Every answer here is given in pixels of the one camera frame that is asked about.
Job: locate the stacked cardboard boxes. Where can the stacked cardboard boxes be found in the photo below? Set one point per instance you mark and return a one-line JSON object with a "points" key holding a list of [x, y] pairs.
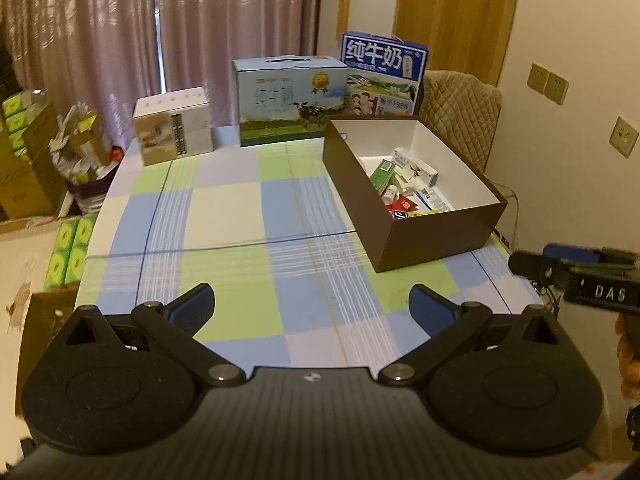
{"points": [[30, 184]]}

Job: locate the small white bottle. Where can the small white bottle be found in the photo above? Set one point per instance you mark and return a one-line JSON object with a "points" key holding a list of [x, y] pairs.
{"points": [[389, 195]]}

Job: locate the long white green box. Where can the long white green box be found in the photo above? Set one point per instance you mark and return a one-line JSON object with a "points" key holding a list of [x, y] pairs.
{"points": [[381, 176]]}

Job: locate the brown storage box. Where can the brown storage box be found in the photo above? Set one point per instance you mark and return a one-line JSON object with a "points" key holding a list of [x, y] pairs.
{"points": [[411, 196]]}

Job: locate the checkered bed sheet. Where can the checkered bed sheet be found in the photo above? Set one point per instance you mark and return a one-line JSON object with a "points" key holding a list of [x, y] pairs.
{"points": [[265, 227]]}

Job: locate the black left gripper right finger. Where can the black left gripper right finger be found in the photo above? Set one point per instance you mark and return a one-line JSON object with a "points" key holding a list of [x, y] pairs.
{"points": [[451, 327]]}

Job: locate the green milk carton box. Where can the green milk carton box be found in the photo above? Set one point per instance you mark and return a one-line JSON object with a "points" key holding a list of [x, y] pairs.
{"points": [[287, 97]]}

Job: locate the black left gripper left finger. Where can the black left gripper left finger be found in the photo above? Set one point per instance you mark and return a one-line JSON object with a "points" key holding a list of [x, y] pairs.
{"points": [[174, 325]]}

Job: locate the pink curtain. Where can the pink curtain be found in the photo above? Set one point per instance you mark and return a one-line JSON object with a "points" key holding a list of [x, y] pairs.
{"points": [[110, 53]]}

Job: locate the blue milk carton box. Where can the blue milk carton box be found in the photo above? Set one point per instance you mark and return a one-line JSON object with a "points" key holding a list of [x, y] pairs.
{"points": [[384, 74]]}

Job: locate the white green medicine box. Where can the white green medicine box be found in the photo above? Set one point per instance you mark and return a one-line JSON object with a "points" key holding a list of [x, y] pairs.
{"points": [[412, 167]]}

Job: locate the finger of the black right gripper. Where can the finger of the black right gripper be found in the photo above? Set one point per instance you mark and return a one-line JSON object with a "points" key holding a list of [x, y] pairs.
{"points": [[544, 269], [572, 253]]}

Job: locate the beige white carton box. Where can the beige white carton box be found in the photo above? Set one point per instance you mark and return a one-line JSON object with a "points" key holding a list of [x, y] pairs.
{"points": [[173, 125]]}

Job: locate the green tissue packs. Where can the green tissue packs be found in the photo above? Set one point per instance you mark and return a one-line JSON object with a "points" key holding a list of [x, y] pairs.
{"points": [[69, 252]]}

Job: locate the person right hand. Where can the person right hand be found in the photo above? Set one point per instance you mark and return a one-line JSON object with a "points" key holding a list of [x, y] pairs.
{"points": [[628, 365]]}

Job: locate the yellow curtain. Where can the yellow curtain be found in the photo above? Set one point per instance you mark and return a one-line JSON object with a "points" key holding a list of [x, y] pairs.
{"points": [[467, 36]]}

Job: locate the wall power socket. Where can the wall power socket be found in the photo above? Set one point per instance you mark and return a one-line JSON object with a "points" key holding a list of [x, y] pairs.
{"points": [[624, 137]]}

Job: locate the quilted beige chair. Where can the quilted beige chair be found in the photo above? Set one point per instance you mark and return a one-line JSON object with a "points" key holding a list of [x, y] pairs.
{"points": [[464, 111]]}

